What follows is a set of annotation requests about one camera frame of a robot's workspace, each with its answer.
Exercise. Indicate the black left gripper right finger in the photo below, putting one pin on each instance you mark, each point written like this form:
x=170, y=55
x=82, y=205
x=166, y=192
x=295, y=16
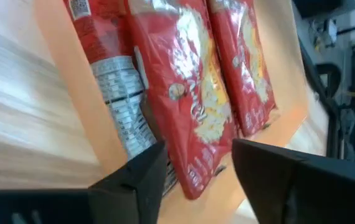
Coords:
x=289, y=193

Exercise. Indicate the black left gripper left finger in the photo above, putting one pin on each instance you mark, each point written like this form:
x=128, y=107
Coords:
x=134, y=193

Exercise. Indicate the red popcorn bag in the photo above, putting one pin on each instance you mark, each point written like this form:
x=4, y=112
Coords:
x=243, y=62
x=102, y=37
x=171, y=62

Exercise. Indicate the light orange basket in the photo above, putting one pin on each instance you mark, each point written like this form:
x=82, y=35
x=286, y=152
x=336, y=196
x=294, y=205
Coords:
x=84, y=102

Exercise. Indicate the black table frame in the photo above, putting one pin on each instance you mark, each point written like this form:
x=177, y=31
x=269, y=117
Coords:
x=331, y=130

